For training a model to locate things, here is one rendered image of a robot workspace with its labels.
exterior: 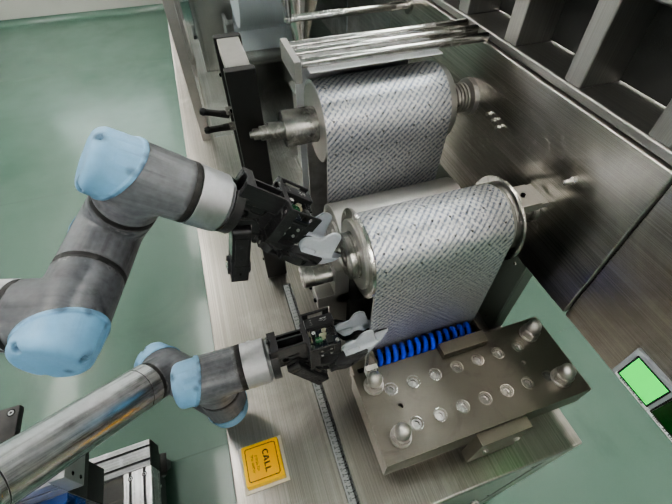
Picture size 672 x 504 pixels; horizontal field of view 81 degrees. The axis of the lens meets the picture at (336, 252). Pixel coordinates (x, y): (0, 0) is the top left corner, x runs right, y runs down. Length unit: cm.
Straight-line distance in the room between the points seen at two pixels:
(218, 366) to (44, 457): 24
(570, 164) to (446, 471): 58
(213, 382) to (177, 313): 154
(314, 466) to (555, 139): 70
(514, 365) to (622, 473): 129
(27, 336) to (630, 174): 69
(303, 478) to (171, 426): 116
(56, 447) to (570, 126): 84
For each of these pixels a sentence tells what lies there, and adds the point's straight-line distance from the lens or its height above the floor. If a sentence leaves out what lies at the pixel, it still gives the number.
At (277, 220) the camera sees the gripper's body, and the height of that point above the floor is 137.
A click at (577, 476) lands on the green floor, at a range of 199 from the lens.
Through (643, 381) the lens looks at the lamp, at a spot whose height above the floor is 119.
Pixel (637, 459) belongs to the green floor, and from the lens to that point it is 214.
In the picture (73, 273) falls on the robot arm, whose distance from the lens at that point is 48.
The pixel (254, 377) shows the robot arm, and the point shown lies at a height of 113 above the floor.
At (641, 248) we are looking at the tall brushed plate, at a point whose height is 134.
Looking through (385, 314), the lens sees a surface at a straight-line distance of 69.
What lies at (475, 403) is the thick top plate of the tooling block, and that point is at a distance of 78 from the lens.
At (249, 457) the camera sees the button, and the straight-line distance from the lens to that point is 84.
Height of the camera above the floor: 173
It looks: 49 degrees down
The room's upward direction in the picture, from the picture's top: straight up
